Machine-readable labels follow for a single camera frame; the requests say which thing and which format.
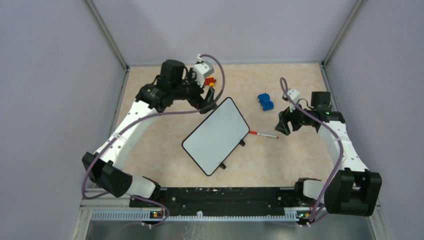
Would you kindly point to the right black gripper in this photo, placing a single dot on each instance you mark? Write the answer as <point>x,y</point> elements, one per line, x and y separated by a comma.
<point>282,125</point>

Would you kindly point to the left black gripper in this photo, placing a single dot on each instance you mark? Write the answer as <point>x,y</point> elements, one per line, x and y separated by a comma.
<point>198,100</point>

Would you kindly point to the red capped whiteboard marker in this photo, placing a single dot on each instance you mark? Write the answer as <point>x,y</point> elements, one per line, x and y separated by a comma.
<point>263,134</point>

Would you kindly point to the small whiteboard with stand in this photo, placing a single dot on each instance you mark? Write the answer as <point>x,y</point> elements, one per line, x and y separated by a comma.
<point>216,137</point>

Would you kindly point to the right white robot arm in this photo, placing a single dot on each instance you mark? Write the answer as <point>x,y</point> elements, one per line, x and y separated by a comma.
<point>352,189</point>

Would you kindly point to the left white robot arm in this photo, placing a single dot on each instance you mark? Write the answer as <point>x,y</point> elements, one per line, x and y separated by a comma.
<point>105,166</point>

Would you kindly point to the red green toy train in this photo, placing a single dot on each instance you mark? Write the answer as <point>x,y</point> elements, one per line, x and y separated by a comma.
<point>210,82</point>

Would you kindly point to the blue toy car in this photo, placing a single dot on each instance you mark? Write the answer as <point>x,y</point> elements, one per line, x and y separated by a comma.
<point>265,102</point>

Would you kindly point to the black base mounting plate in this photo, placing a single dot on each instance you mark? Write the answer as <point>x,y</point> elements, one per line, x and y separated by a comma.
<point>273,196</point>

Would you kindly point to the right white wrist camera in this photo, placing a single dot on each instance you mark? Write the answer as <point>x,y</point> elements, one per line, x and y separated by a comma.
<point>294,96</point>

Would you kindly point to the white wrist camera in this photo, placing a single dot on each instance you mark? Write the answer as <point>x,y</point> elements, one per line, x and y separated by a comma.
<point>202,69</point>
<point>294,96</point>

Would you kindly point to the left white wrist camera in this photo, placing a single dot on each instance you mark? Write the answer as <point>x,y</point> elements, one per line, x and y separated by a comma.
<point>202,69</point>

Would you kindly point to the grey slotted cable duct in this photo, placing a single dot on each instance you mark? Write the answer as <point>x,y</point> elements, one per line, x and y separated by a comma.
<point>147,216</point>

